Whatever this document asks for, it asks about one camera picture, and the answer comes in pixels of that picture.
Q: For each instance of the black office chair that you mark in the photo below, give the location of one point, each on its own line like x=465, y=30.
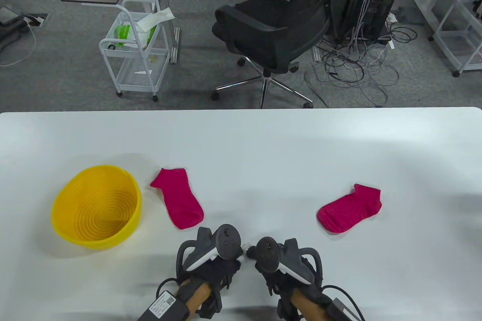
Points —
x=263, y=23

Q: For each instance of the person's left hand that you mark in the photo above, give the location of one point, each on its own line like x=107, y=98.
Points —
x=220, y=272

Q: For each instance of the floor outlet box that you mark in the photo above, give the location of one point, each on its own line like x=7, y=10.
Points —
x=35, y=20

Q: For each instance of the grey white left hand controller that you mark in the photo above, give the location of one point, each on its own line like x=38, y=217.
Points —
x=228, y=240

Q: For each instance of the white power strip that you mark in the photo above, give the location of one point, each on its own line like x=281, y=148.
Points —
x=391, y=18

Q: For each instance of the black equipment pile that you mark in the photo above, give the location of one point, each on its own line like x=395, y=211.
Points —
x=9, y=31

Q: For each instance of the grey white hand controller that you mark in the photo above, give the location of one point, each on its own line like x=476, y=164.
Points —
x=267, y=255
x=228, y=240

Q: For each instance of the white paper sheet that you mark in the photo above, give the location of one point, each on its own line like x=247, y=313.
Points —
x=158, y=18

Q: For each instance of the green packet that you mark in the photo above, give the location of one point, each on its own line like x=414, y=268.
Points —
x=123, y=33

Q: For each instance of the white metal rack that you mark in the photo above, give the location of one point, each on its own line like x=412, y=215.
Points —
x=448, y=48

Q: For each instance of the person's right hand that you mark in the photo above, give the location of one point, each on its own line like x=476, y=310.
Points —
x=273, y=280

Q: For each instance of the white desk leg frame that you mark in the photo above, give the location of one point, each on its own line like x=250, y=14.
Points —
x=423, y=6

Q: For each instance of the grey white right hand controller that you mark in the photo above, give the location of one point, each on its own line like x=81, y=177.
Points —
x=267, y=255

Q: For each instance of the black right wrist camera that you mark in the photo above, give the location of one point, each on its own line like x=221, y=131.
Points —
x=340, y=311

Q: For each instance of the person's left forearm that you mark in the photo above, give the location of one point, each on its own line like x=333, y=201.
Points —
x=196, y=296

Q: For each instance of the pink sock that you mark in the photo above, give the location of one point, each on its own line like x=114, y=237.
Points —
x=177, y=197
x=350, y=208

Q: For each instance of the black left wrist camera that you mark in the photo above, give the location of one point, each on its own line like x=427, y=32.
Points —
x=163, y=306

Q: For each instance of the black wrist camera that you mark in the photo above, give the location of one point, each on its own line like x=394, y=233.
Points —
x=340, y=311
x=163, y=306

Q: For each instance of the person's right forearm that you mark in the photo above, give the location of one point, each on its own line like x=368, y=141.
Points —
x=307, y=308

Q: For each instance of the yellow ribbed basket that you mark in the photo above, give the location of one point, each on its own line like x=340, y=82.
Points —
x=98, y=215

